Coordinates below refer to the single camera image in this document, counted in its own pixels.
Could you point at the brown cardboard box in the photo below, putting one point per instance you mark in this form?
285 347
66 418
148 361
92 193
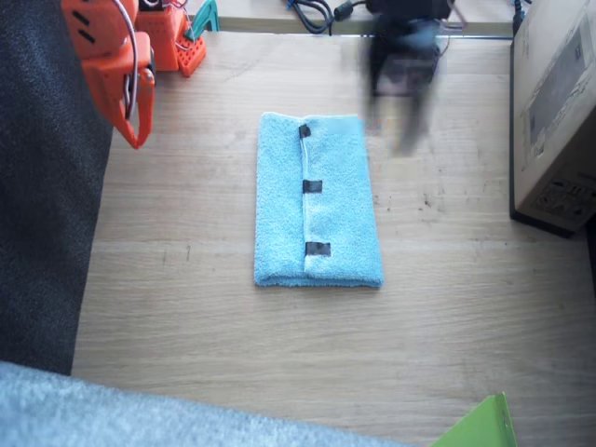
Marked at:
559 130

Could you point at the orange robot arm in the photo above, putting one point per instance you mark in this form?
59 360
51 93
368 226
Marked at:
163 42

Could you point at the dark grey fabric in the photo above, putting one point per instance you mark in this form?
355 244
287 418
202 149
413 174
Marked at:
42 209

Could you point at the lime green plastic bracket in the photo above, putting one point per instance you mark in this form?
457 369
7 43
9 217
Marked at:
484 426

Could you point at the light grey fabric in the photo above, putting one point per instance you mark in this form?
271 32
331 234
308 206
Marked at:
93 410

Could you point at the light blue towel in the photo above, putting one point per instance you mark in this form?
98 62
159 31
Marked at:
321 205

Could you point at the green table clamp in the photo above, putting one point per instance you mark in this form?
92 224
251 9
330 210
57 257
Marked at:
205 18

